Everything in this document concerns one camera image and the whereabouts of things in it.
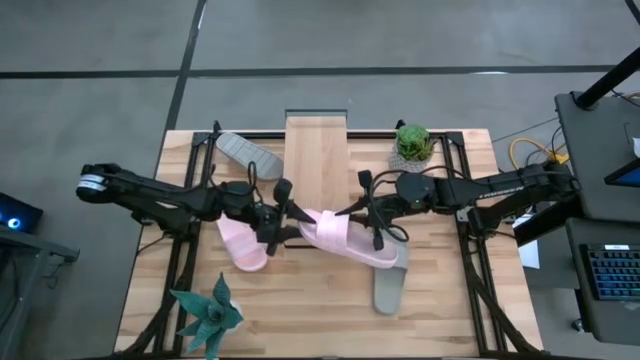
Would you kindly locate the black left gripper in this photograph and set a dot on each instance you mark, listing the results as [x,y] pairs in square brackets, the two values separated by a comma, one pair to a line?
[265,220]

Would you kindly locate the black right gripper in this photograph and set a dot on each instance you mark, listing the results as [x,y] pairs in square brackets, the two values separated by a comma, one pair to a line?
[382,210]

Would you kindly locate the pink slide sandal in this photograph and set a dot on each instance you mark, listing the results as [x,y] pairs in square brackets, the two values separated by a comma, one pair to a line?
[242,247]
[340,240]

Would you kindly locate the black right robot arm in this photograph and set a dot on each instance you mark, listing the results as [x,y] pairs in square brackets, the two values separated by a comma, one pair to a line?
[500,192]

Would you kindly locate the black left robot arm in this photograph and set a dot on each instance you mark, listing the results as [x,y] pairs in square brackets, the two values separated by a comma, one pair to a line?
[150,192]

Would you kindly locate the green plant in patterned pot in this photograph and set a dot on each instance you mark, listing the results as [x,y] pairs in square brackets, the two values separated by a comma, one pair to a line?
[412,145]

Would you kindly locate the teal leafy artificial plant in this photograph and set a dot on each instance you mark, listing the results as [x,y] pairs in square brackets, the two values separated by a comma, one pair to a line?
[212,315]

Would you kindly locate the white paper sheet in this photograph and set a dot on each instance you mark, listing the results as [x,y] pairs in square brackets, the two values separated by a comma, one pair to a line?
[530,252]

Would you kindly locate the dark grey desk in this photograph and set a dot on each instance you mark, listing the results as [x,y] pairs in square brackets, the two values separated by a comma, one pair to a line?
[607,320]
[595,150]

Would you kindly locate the black backlit keyboard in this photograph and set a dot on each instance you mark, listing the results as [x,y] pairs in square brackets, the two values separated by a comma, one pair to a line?
[615,272]

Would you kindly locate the blue lit screen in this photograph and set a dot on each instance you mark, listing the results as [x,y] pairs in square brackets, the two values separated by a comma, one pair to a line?
[627,175]

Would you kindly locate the black computer with blue light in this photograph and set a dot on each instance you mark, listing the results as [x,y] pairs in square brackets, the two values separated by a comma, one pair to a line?
[17,212]

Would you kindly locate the dark side table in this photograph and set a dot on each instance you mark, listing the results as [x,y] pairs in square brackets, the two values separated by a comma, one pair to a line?
[22,280]

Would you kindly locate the black pole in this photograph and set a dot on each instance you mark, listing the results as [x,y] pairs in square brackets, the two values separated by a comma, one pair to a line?
[607,80]

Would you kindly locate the wooden shelf with black frame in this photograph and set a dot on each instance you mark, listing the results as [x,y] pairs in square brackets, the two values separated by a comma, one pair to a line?
[316,160]

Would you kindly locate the black metal table frame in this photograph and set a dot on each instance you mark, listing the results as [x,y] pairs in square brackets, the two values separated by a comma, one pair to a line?
[472,280]

